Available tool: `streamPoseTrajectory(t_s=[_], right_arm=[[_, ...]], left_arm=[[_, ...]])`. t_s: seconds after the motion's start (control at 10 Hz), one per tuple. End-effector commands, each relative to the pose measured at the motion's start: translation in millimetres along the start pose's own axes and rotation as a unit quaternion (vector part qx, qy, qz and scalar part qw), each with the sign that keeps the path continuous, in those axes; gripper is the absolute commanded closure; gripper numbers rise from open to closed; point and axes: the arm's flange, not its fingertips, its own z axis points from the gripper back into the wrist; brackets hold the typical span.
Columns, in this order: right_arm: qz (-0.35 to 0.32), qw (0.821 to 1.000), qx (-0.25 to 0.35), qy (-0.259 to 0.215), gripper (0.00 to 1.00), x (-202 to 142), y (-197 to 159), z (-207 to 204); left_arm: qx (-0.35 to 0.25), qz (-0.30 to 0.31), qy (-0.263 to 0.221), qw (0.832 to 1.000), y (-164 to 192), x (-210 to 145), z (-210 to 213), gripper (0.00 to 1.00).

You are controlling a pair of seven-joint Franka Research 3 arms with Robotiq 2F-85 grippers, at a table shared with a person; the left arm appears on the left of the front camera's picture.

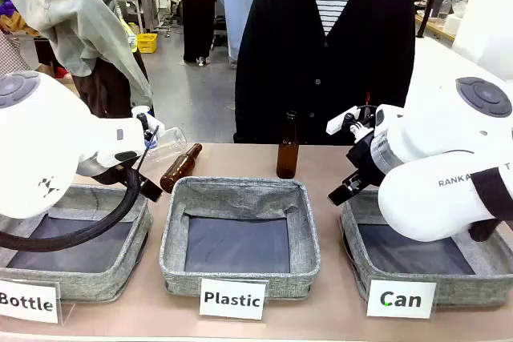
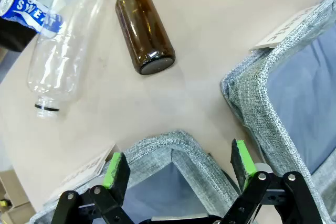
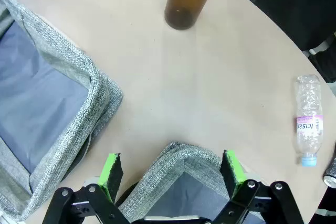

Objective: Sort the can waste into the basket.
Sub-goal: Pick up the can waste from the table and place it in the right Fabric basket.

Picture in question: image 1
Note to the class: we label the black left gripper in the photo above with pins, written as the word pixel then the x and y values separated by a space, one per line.
pixel 116 175

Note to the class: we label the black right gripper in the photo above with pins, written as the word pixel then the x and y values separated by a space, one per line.
pixel 366 162

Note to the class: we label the person's right forearm black sleeve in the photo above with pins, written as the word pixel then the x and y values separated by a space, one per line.
pixel 246 109

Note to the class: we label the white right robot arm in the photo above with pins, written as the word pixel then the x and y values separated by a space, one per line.
pixel 433 138

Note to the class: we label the person's left forearm black sleeve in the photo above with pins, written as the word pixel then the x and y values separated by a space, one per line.
pixel 401 85

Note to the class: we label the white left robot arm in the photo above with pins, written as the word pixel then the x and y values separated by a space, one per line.
pixel 40 138

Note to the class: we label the grey fabric basket labelled Plastic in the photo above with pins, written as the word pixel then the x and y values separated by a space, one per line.
pixel 240 194

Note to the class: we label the grey fabric basket labelled Bottle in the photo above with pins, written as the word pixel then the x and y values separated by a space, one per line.
pixel 100 286

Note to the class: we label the white Can label sign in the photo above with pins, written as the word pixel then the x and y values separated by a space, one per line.
pixel 401 299

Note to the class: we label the grey fabric basket labelled Can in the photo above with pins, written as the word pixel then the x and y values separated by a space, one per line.
pixel 461 288

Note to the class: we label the brown glass bottle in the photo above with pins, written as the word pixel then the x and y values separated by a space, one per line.
pixel 180 167
pixel 287 158

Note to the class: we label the clear plastic bottle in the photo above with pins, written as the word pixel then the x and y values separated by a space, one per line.
pixel 170 143

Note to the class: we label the white Plastic label sign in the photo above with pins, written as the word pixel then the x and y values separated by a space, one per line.
pixel 232 299

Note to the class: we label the person in black cardigan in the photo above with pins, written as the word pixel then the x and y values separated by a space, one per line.
pixel 288 57

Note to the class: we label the yellow plastic crate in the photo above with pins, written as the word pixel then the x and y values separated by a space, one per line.
pixel 147 43

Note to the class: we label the white Bottle label sign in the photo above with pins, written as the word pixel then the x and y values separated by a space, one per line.
pixel 28 302

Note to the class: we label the bystander in black trousers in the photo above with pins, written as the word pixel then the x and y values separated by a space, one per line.
pixel 198 17

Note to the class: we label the bystander in grey jacket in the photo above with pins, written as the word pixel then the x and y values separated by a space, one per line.
pixel 72 17

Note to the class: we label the pile of colourful clothes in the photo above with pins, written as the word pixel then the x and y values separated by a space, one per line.
pixel 12 21

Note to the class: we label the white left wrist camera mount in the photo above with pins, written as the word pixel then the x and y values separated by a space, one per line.
pixel 154 121

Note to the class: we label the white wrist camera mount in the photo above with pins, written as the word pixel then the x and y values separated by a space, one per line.
pixel 154 121
pixel 340 119

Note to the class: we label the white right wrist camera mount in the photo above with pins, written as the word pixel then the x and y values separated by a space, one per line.
pixel 340 119

